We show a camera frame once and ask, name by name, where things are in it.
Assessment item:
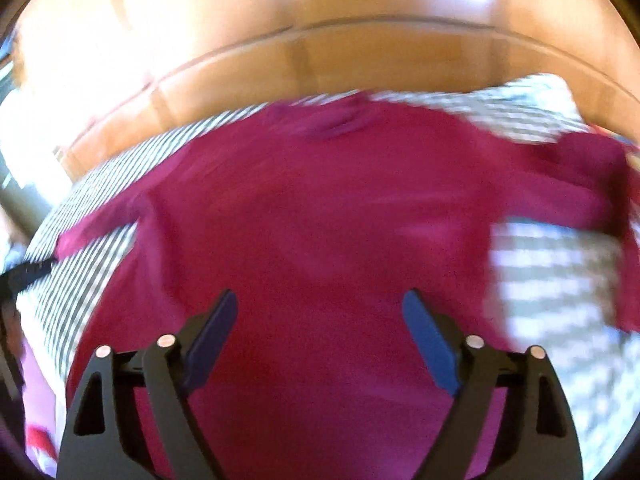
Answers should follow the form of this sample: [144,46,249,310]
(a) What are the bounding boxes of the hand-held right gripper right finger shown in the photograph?
[402,289,584,480]

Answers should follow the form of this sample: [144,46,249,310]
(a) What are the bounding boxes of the wooden panelled headboard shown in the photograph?
[10,0,640,181]

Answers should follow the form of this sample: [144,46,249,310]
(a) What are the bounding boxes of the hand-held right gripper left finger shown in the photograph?
[57,289,238,480]

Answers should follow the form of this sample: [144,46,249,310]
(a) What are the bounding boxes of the magenta shirt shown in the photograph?
[57,92,640,480]

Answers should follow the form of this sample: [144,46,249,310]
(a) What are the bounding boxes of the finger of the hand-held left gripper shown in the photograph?
[0,257,57,297]

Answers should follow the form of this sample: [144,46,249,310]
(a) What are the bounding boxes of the green checked bed sheet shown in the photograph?
[15,74,628,480]

